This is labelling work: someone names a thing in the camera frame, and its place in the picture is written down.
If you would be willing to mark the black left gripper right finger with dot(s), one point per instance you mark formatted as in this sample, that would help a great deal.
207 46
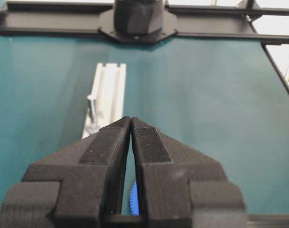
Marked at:
180 187

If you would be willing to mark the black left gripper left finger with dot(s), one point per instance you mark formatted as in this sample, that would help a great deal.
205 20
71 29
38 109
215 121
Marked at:
73 187

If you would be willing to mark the large blue plastic gear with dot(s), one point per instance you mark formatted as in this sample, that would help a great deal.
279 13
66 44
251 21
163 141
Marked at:
133 200

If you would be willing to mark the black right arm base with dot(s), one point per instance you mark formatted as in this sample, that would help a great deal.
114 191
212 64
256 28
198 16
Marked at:
138 22

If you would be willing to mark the grey shaft mounting bracket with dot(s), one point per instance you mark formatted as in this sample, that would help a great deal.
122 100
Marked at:
94 114

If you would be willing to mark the silver aluminium extrusion rail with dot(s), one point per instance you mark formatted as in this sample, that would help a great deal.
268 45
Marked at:
109 86

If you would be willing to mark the black table frame rail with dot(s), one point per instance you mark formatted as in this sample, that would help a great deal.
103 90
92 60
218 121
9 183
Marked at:
216 58

